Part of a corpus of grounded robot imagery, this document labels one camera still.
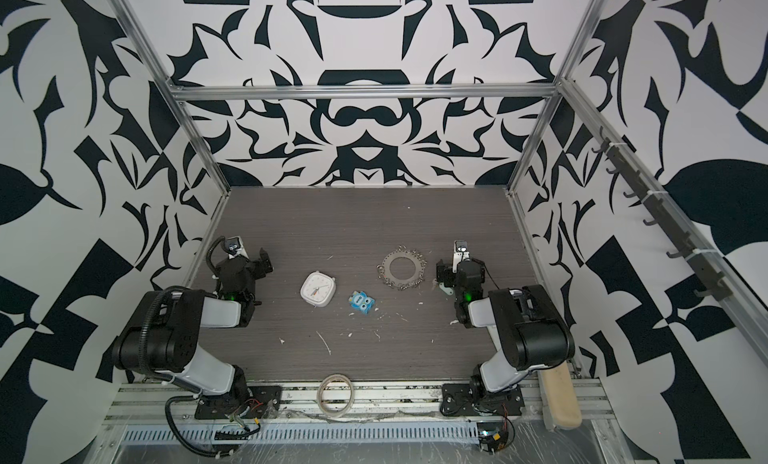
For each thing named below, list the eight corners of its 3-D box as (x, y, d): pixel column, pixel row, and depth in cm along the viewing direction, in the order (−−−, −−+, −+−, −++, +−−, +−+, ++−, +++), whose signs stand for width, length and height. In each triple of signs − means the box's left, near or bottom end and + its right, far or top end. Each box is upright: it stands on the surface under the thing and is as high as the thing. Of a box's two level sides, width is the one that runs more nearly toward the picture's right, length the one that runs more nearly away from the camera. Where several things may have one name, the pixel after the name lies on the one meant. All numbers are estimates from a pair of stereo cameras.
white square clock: (300, 307, 91) (297, 302, 88) (306, 276, 97) (303, 270, 94) (333, 307, 91) (331, 302, 88) (337, 276, 97) (335, 270, 94)
